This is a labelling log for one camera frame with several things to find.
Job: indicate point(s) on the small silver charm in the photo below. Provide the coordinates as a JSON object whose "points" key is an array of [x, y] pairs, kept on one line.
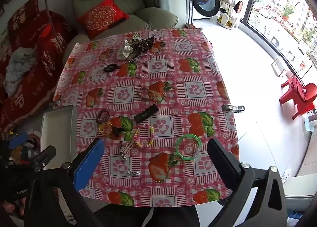
{"points": [[133, 172]]}

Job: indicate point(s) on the grey crumpled cloth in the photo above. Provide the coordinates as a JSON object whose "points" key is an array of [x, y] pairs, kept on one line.
{"points": [[17, 68]]}

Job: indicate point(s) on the large window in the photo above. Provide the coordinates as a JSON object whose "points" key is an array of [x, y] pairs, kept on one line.
{"points": [[279, 6]]}

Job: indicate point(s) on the strawberry print pink tablecloth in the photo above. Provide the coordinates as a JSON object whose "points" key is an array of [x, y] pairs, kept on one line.
{"points": [[173, 88]]}

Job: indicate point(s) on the pile of colourful packets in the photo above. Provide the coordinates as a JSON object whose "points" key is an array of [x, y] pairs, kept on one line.
{"points": [[24, 147]]}

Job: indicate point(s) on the white furniture piece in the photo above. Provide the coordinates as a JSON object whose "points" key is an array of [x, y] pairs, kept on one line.
{"points": [[299, 187]]}

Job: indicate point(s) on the dark clothing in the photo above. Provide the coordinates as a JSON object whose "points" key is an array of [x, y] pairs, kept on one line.
{"points": [[148, 217]]}

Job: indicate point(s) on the white shallow tray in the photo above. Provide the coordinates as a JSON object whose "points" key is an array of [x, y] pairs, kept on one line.
{"points": [[57, 127]]}

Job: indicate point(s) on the white scrunchie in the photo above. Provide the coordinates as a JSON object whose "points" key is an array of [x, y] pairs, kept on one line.
{"points": [[125, 49]]}

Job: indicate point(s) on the leopard print scrunchie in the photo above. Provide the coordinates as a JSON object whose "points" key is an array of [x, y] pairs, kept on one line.
{"points": [[141, 43]]}

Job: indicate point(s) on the red printed blanket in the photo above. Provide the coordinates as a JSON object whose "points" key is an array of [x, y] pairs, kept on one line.
{"points": [[44, 73]]}

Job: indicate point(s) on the metal tablecloth clamp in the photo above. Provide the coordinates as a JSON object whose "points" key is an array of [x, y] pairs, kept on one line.
{"points": [[230, 108], [57, 103]]}

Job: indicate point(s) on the green plastic bangle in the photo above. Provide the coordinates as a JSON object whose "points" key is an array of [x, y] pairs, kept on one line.
{"points": [[178, 151]]}

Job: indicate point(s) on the small black claw clip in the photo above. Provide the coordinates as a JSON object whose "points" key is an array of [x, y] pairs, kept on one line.
{"points": [[117, 130]]}

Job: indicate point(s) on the small silver earrings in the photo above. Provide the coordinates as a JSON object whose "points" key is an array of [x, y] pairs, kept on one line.
{"points": [[139, 76]]}

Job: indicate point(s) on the red plastic chair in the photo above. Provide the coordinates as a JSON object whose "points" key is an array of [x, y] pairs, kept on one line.
{"points": [[297, 93]]}

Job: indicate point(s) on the red embroidered cushion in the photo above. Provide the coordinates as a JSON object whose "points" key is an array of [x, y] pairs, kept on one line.
{"points": [[99, 18]]}

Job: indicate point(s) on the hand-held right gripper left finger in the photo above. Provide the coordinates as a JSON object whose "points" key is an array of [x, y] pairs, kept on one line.
{"points": [[90, 165]]}

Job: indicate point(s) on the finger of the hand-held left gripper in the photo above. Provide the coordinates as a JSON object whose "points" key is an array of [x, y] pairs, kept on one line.
{"points": [[17, 139], [44, 156]]}

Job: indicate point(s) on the black rectangular comb clip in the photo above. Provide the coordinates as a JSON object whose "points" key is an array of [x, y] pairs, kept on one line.
{"points": [[146, 113]]}

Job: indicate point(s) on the white floor rack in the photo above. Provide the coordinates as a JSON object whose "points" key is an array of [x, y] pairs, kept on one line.
{"points": [[230, 16]]}

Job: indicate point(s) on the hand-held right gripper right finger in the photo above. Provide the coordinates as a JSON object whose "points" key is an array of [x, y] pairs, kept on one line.
{"points": [[224, 162]]}

